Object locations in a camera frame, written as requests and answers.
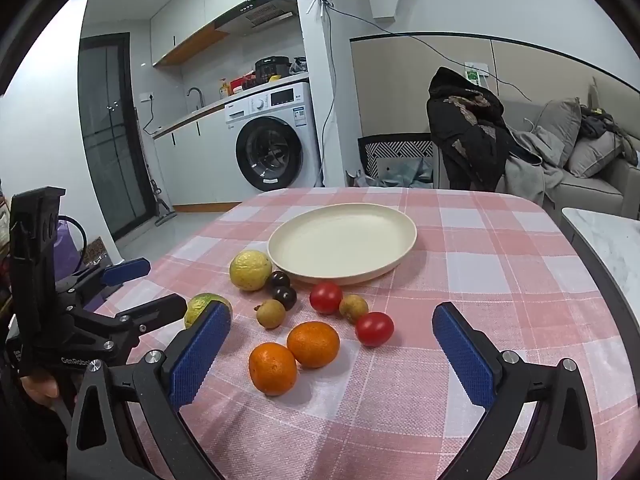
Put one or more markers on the large grey cushion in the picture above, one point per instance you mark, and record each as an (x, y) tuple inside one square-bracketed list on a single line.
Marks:
[(557, 130)]

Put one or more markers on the white wall socket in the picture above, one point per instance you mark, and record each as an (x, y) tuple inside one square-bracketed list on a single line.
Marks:
[(476, 74)]

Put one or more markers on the yellow bottle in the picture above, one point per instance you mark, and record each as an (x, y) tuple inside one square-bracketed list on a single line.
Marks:
[(223, 90)]

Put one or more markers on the small grey cushion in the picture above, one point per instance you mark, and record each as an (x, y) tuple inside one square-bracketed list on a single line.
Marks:
[(595, 155)]

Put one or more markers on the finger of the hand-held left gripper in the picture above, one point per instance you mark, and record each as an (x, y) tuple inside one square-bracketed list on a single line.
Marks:
[(160, 307), (125, 270)]

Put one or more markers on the dark glass door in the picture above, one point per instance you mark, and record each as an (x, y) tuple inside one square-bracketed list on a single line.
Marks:
[(107, 135)]

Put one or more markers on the black white patterned basket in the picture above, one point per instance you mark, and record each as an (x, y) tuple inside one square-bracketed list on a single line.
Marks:
[(395, 152)]

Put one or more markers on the white washing machine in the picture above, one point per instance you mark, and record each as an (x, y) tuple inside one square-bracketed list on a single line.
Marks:
[(280, 110)]

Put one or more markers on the silver range hood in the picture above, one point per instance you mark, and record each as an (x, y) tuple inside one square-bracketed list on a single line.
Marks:
[(260, 12)]

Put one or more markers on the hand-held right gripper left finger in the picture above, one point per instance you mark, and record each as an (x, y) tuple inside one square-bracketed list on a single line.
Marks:
[(200, 355)]

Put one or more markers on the person's left hand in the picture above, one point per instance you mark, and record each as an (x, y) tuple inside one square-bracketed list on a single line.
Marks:
[(40, 387)]

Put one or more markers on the greenish lemon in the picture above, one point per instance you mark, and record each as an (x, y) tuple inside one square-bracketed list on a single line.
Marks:
[(197, 305)]

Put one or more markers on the pink checked tablecloth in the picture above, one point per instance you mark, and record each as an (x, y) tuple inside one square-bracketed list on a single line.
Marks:
[(450, 270)]

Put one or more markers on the yellowish lemon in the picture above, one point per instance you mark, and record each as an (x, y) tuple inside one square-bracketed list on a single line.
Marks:
[(250, 270)]

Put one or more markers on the dark clothes pile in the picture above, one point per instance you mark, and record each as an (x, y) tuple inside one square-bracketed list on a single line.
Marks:
[(600, 122)]

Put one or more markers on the purple plastic bag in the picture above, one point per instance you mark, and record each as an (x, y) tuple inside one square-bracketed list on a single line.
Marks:
[(66, 250)]

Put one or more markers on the dark purple plum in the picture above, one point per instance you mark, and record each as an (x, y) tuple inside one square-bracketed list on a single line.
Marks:
[(284, 299), (278, 279)]

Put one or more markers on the white base cabinets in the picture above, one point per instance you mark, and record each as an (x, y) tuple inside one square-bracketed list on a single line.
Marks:
[(200, 160)]

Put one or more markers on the chrome kitchen faucet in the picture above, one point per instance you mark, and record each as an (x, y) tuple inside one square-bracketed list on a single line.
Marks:
[(196, 94)]

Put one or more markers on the white wall cabinets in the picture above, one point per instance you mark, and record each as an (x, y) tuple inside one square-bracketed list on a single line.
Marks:
[(200, 5)]

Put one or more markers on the red tomato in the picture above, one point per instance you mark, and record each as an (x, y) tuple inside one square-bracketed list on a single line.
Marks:
[(326, 298), (374, 329)]

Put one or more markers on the grey sofa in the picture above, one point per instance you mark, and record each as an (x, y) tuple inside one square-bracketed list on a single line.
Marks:
[(595, 190)]

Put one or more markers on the orange mandarin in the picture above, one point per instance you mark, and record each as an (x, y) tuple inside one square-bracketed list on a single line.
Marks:
[(313, 344), (272, 368)]

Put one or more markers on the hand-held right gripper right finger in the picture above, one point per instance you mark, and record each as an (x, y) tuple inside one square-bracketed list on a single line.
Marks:
[(462, 355)]

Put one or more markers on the black pressure cooker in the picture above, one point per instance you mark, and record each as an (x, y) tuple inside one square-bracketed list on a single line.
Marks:
[(272, 67)]

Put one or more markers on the upright mop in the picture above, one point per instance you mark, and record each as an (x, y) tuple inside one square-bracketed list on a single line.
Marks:
[(160, 205)]

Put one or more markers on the brown longan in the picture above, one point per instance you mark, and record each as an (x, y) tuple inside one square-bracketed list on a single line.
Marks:
[(270, 314), (353, 308)]

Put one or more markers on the grey blanket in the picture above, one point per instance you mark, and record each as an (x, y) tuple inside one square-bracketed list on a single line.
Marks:
[(525, 170)]

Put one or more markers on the cream round plate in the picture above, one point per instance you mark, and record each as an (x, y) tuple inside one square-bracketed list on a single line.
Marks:
[(345, 240)]

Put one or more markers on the white marble table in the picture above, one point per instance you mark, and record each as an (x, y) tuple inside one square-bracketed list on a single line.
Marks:
[(610, 245)]

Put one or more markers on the black patterned jacket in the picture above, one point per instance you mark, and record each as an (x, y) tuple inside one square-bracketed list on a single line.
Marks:
[(465, 130)]

